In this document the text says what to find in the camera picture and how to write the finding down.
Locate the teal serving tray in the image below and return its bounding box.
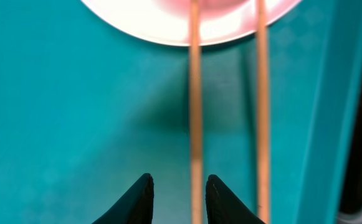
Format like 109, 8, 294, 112
0, 1, 362, 223

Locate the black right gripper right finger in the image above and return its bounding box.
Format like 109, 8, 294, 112
206, 174, 265, 224

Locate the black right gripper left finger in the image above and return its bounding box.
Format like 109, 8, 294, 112
93, 173, 154, 224

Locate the large pink plate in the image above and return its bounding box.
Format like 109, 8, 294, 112
80, 0, 303, 47

